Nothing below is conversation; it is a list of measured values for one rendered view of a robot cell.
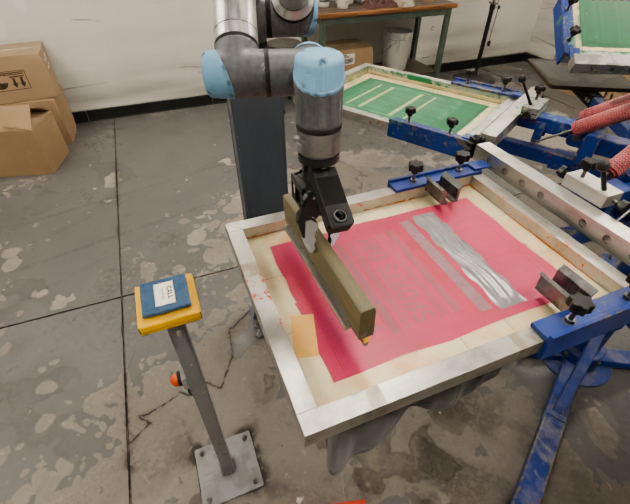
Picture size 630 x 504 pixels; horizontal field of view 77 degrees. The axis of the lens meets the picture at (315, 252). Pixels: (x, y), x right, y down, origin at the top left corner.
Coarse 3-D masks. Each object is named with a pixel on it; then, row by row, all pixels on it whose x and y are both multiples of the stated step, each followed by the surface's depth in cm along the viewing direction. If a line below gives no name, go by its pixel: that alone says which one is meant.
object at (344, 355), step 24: (432, 264) 96; (456, 264) 96; (504, 264) 96; (528, 264) 96; (456, 288) 90; (480, 288) 90; (528, 288) 90; (312, 312) 84; (456, 312) 84; (480, 312) 84; (504, 312) 84; (336, 336) 80; (408, 336) 80; (432, 336) 80; (456, 336) 80; (336, 360) 75; (360, 360) 75; (384, 360) 75
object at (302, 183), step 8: (304, 160) 65; (312, 160) 65; (320, 160) 65; (328, 160) 65; (336, 160) 66; (304, 168) 71; (312, 168) 68; (296, 176) 73; (304, 176) 72; (296, 184) 72; (304, 184) 71; (296, 192) 74; (304, 192) 71; (312, 192) 69; (296, 200) 75; (304, 200) 69; (312, 200) 69; (312, 208) 71; (312, 216) 72
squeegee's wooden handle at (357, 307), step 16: (288, 208) 89; (320, 240) 78; (320, 256) 76; (336, 256) 75; (320, 272) 80; (336, 272) 72; (336, 288) 73; (352, 288) 69; (352, 304) 67; (368, 304) 66; (352, 320) 70; (368, 320) 67
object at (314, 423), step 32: (384, 192) 113; (416, 192) 116; (480, 192) 119; (256, 224) 102; (544, 224) 102; (576, 256) 94; (256, 288) 85; (608, 288) 88; (288, 352) 73; (480, 352) 73; (512, 352) 73; (288, 384) 68; (384, 384) 68; (416, 384) 68; (448, 384) 70; (320, 416) 64; (352, 416) 64
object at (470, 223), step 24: (408, 216) 110; (456, 216) 110; (480, 216) 110; (336, 240) 102; (408, 240) 102; (432, 240) 102; (480, 240) 102; (504, 240) 102; (288, 264) 96; (312, 288) 90
